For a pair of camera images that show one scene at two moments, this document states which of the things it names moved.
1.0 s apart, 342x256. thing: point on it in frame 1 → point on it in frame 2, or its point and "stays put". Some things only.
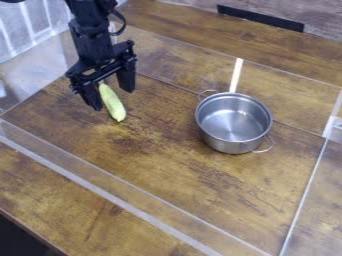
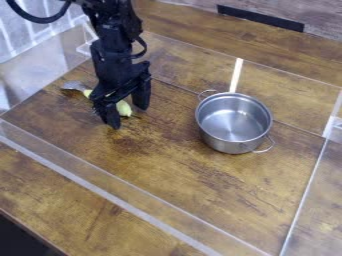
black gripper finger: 127,77 → 141,95
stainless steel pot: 234,122 stays put
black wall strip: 261,18 stays put
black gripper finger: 90,91 → 109,111
